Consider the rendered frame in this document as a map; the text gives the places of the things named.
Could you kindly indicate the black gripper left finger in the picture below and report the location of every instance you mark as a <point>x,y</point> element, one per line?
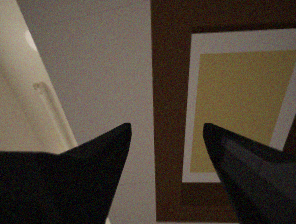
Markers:
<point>74,187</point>

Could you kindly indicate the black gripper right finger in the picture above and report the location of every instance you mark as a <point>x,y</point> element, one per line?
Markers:
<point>259,180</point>

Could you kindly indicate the dark brown picture frame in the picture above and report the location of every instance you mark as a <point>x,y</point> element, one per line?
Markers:
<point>231,63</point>

